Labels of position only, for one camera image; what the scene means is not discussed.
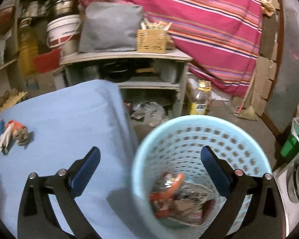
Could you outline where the blue table cloth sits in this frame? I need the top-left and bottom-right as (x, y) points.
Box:
(0, 80), (152, 238)

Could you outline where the small brown paper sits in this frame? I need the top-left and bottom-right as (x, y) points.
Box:
(13, 126), (30, 146)

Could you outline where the grey low shelf unit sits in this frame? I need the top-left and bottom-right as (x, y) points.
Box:
(59, 49), (192, 118)

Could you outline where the light blue trash basket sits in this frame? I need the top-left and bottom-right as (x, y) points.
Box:
(131, 115), (272, 238)

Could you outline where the green bin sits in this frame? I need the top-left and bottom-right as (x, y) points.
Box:
(280, 117), (299, 163)

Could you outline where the clear bottle on floor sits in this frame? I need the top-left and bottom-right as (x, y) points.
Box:
(188, 78), (212, 115)

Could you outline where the orange snack packet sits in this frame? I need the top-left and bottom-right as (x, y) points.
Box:
(6, 120), (23, 133)

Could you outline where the orange silver snack wrapper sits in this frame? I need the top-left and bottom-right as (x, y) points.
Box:
(149, 192), (174, 218)

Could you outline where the patterned white paper bag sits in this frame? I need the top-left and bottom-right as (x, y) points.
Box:
(168, 181), (213, 227)

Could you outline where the wooden wall shelf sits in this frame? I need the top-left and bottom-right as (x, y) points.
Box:
(0, 0), (26, 96)

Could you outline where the yellow utensil holder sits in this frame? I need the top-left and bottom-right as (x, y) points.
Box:
(137, 18), (175, 54)

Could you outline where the yellow oil bottle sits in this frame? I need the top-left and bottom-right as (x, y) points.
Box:
(18, 21), (39, 78)

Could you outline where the cardboard box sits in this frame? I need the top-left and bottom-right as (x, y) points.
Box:
(26, 72), (57, 98)

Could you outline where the grey fabric cover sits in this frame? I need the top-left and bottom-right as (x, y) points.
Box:
(79, 2), (144, 53)

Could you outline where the yellow egg tray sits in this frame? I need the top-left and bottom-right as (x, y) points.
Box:
(0, 91), (27, 113)

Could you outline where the striped red cloth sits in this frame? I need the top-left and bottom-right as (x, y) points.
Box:
(80, 0), (263, 97)

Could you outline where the white plastic bucket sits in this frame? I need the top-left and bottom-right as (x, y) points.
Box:
(46, 15), (82, 56)

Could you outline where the clear plastic printed wrapper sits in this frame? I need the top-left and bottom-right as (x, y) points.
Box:
(149, 173), (185, 202)

